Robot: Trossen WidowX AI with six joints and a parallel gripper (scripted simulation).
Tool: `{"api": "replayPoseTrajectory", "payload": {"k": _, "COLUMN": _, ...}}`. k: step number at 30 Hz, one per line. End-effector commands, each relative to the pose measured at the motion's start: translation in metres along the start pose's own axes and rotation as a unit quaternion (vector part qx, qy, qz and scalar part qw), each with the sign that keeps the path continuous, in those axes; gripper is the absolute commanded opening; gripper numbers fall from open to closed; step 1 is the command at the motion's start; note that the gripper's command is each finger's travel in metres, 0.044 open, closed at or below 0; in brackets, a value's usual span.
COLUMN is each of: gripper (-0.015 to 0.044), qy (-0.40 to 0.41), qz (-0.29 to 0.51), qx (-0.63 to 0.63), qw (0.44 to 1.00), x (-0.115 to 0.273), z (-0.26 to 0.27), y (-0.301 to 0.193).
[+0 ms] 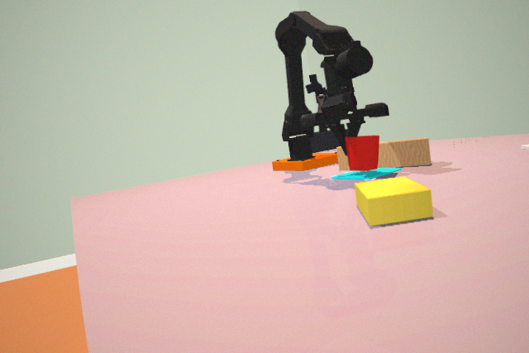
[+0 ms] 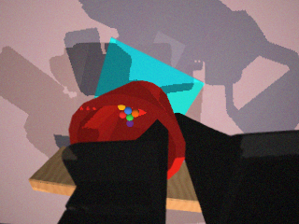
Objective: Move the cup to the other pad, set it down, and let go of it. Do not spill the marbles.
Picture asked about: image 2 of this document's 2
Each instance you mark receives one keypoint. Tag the tan wooden plank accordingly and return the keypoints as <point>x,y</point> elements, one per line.
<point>53,177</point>

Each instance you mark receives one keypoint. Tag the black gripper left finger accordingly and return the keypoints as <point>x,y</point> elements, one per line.
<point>145,158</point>

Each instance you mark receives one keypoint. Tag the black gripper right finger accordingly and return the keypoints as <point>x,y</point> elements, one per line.
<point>217,161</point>

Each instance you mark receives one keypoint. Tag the red cup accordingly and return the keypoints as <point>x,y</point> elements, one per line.
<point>98,120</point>

